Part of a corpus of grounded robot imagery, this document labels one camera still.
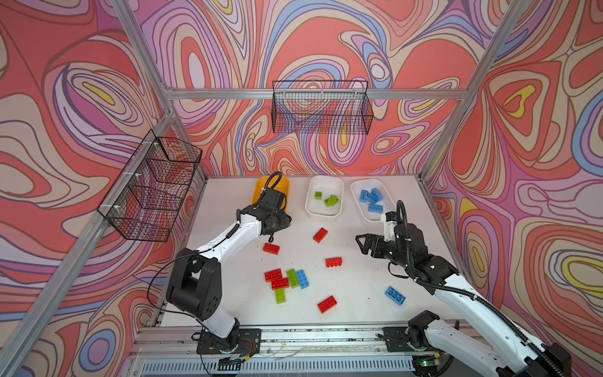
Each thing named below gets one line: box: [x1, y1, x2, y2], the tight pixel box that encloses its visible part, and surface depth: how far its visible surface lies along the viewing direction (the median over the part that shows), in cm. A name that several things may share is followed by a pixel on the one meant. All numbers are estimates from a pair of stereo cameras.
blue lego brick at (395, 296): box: [384, 285, 406, 307], surface depth 83 cm
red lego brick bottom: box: [317, 295, 338, 315], surface depth 82 cm
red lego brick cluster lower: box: [270, 277, 290, 291], surface depth 86 cm
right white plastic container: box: [350, 178, 397, 223], surface depth 110 cm
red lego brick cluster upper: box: [263, 268, 284, 283], surface depth 88 cm
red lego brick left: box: [262, 242, 281, 256], surface depth 95 cm
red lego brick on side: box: [325, 257, 344, 268], surface depth 91 cm
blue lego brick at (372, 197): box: [365, 192, 380, 205], surface depth 110 cm
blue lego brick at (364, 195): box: [358, 189, 371, 203], surface depth 110 cm
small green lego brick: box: [328, 194, 340, 207], surface depth 108 cm
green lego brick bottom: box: [274, 287, 287, 304], surface depth 84 cm
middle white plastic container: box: [304, 175, 345, 219], surface depth 110 cm
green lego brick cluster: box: [286, 268, 300, 289], surface depth 88 cm
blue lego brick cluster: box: [296, 269, 311, 290], surface depth 87 cm
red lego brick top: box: [312, 226, 329, 244], surface depth 99 cm
